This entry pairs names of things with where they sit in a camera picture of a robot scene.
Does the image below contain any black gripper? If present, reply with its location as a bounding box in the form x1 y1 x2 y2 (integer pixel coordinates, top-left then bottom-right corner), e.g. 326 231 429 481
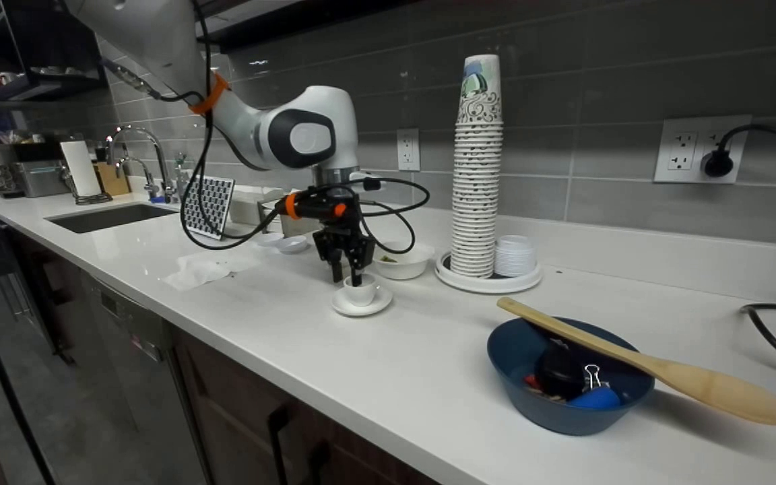
307 182 377 289

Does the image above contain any small white mug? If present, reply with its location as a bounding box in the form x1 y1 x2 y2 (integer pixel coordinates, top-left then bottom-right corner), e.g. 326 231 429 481
340 275 381 307

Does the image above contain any small white saucer plate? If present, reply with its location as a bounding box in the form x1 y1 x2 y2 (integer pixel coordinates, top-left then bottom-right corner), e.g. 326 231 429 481
329 285 396 322

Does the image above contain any white bowl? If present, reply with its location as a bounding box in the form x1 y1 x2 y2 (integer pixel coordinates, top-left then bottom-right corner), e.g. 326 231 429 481
371 241 435 284

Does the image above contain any dark blue bowl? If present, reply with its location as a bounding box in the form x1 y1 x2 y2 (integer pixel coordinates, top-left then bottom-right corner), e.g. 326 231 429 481
484 316 658 440

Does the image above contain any small white dish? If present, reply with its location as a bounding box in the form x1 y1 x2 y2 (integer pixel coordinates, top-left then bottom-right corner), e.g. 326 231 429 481
253 231 313 257

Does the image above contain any round white tray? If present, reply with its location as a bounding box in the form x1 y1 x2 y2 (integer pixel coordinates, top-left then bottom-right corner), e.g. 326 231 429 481
430 248 543 297

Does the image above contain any black white patterned board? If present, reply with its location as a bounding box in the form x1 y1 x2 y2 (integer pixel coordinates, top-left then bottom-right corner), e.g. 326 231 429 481
177 173 236 245

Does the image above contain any tall paper cup stack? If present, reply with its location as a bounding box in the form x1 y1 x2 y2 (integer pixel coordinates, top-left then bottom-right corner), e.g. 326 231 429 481
446 52 505 281

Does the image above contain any short white cup stack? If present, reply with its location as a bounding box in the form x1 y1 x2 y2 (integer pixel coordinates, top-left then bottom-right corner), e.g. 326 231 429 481
492 231 539 281

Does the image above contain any brown wooden cabinet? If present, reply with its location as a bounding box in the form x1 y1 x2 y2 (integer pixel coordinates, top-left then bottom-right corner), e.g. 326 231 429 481
168 326 435 485

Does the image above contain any chrome faucet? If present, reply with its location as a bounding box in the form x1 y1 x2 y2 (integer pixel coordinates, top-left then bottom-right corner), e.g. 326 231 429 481
101 121 182 209

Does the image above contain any grey dishwasher front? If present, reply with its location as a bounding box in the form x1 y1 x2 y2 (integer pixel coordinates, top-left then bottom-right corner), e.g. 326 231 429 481
39 257 210 485

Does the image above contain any black round object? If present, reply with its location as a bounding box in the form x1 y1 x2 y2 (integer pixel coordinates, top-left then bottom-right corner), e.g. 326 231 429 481
530 345 598 401

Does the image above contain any kitchen sink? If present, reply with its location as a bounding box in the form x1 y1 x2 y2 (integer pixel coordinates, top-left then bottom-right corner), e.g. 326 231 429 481
46 203 179 238

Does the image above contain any dark overhead cabinet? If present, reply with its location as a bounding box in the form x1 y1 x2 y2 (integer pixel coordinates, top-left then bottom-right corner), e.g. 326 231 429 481
197 0 424 54

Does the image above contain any black binder clip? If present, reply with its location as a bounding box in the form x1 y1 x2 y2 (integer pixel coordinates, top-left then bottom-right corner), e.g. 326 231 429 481
579 362 612 396

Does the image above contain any blue round object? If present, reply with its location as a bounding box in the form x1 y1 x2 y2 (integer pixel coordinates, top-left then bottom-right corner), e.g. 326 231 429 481
567 385 627 415

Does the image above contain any white upright card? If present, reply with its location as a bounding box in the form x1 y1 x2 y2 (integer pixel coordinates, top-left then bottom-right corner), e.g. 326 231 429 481
55 138 104 204

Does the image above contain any grey countertop appliance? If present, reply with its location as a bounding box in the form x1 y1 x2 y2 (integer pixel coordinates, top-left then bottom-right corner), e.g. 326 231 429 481
0 132 76 200

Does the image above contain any wooden spoon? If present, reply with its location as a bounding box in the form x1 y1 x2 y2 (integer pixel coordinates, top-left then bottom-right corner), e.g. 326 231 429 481
496 297 776 429

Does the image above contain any white light switch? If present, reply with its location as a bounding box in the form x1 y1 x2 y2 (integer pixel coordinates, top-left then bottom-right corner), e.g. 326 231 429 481
392 126 423 175

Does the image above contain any white wall outlet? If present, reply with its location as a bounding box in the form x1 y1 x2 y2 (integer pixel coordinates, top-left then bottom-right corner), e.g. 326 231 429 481
652 114 753 188

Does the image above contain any black plug with cable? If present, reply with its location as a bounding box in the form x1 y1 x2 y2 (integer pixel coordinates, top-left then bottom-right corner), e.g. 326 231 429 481
697 121 776 182

